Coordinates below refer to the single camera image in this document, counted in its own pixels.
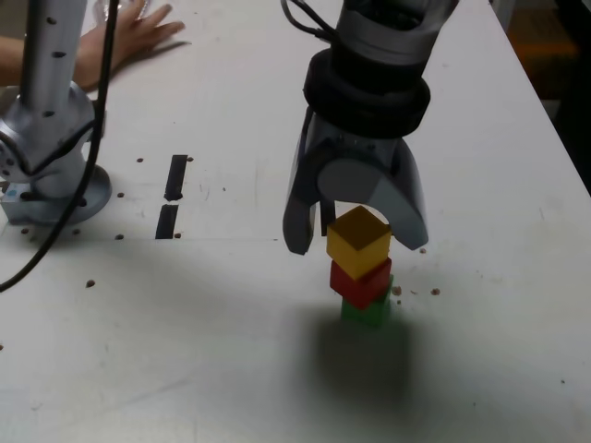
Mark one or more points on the green cube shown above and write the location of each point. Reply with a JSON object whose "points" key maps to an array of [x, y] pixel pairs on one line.
{"points": [[365, 316]]}

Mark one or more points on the person's forearm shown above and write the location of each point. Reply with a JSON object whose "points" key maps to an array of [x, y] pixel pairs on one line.
{"points": [[10, 60]]}

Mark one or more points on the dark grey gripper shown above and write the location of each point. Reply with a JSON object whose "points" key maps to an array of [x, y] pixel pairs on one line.
{"points": [[355, 147]]}

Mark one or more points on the red cube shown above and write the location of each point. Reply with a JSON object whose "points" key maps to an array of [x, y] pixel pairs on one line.
{"points": [[360, 288]]}

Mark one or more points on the person's hand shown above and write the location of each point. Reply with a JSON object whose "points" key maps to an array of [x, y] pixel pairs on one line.
{"points": [[134, 39]]}

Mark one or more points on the black tape strip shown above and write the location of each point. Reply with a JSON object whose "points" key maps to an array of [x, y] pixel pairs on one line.
{"points": [[175, 177]]}

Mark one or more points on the yellow cube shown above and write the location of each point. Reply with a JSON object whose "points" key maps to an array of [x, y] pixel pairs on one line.
{"points": [[358, 240]]}

